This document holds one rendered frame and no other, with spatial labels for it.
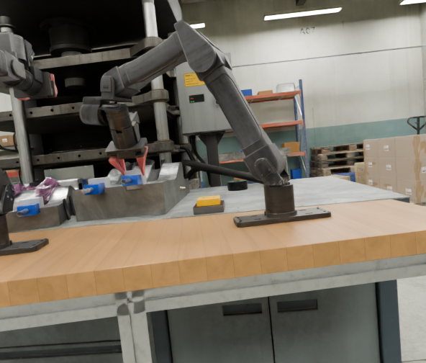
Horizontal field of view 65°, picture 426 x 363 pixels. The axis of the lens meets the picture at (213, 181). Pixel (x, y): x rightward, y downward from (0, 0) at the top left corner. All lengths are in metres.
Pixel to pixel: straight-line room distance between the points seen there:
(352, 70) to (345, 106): 0.80
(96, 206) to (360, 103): 7.69
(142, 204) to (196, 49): 0.45
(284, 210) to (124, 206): 0.47
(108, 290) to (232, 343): 0.57
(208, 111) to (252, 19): 6.52
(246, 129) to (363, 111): 7.69
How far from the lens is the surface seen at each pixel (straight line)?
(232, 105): 0.73
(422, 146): 4.53
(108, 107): 0.90
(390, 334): 1.10
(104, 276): 0.55
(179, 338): 1.06
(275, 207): 0.70
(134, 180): 0.92
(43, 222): 1.03
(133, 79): 0.85
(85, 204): 1.02
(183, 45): 0.77
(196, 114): 1.80
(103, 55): 1.95
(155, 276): 0.53
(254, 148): 0.70
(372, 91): 8.49
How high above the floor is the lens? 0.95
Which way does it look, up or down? 5 degrees down
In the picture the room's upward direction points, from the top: 6 degrees counter-clockwise
